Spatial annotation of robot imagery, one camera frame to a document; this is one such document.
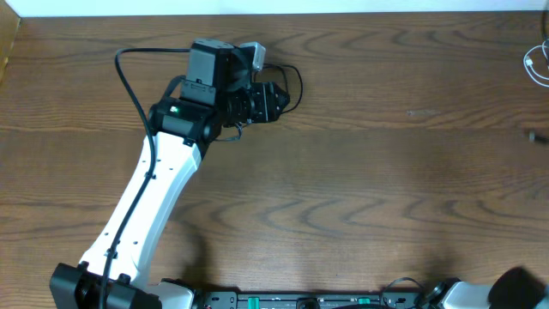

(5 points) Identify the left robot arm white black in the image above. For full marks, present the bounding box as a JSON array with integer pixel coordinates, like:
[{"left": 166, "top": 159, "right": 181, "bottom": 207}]
[{"left": 50, "top": 39, "right": 290, "bottom": 308}]

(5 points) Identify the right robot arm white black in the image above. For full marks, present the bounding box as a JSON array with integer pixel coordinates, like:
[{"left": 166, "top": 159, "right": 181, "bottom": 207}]
[{"left": 417, "top": 266, "right": 548, "bottom": 309}]

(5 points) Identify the white charging cable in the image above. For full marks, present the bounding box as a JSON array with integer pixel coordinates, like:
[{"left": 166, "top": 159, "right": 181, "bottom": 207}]
[{"left": 522, "top": 39, "right": 549, "bottom": 89}]

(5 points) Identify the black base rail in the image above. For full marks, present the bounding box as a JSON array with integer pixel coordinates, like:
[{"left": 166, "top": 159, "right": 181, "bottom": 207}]
[{"left": 190, "top": 290, "right": 430, "bottom": 309}]

